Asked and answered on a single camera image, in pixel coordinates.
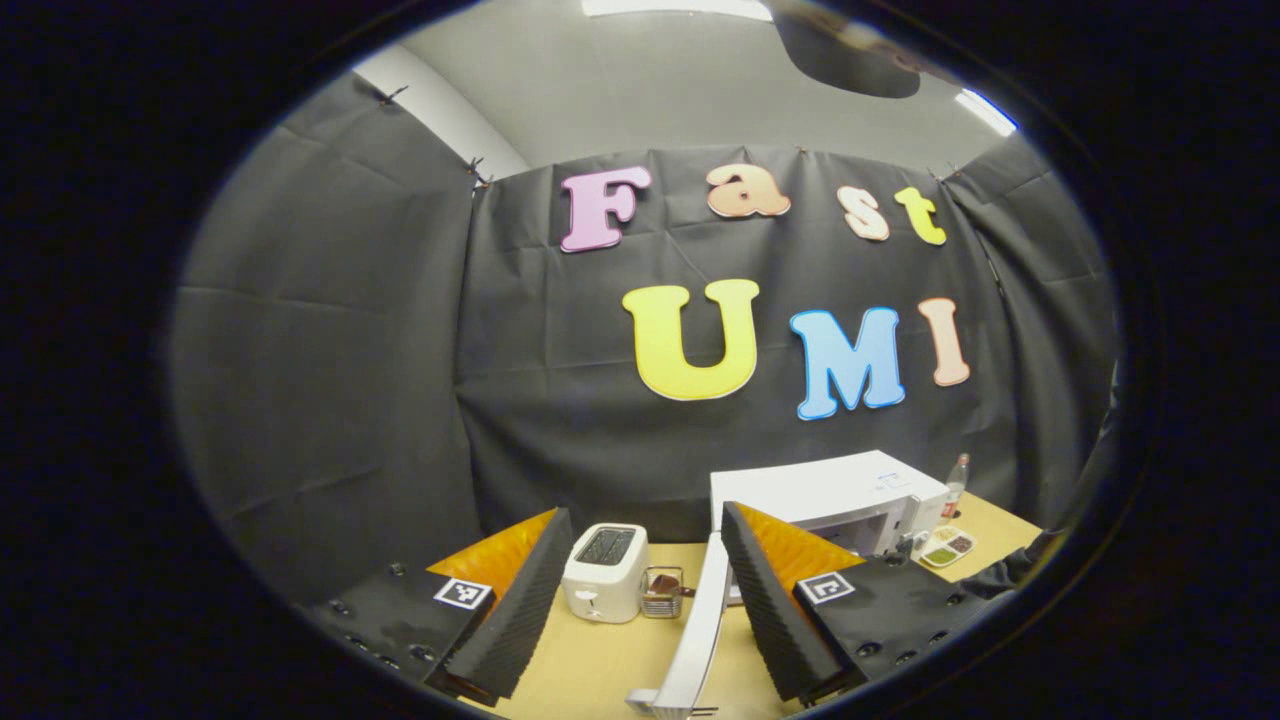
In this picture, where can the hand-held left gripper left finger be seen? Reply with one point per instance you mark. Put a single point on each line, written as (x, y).
(515, 620)

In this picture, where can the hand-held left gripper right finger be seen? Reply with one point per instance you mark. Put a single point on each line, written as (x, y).
(770, 610)

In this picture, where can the white microwave oven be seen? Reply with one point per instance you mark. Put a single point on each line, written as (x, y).
(830, 485)

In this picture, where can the white divided dish of beans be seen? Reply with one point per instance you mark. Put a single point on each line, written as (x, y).
(945, 547)

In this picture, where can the white toaster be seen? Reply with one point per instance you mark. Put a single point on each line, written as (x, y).
(603, 575)

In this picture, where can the clear plastic bottle red label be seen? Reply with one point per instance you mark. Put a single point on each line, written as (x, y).
(956, 485)

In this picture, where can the brown wooden spoon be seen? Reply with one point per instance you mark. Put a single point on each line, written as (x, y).
(664, 583)

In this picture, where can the black backdrop cloth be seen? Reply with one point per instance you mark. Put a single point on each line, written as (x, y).
(330, 350)

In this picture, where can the small ceiling light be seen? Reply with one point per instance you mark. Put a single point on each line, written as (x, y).
(986, 112)

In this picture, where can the dark round overhead object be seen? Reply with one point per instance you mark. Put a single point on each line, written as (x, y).
(850, 60)

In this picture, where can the large ceiling light panel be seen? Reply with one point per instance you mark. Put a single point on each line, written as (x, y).
(675, 8)

